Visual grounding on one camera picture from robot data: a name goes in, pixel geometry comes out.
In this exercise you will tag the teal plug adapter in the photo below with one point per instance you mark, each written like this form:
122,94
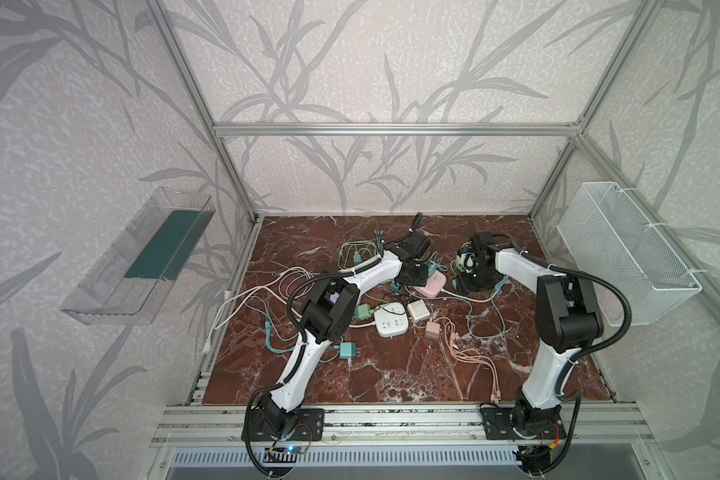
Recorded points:
347,350

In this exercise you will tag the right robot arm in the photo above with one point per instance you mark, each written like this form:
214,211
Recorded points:
568,323

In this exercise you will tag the pink power strip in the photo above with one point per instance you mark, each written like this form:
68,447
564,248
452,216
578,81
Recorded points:
434,285

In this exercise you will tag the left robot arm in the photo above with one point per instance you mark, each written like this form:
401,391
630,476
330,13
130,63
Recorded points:
326,314

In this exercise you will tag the white wire mesh basket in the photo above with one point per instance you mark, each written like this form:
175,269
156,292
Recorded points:
610,237

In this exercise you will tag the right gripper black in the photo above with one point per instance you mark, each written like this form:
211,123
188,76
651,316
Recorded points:
474,279

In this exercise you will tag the white power strip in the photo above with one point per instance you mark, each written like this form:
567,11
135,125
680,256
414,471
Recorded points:
391,320

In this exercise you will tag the pink plug adapter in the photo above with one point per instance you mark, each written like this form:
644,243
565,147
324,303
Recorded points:
432,330

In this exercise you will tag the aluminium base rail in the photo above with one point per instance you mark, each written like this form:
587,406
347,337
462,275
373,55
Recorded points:
376,424

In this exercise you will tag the clear plastic wall bin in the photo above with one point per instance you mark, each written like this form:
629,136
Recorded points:
131,281

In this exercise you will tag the white charger adapter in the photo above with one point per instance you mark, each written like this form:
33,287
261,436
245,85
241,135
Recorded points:
418,311

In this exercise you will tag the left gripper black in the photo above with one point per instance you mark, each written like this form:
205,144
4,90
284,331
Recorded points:
417,273

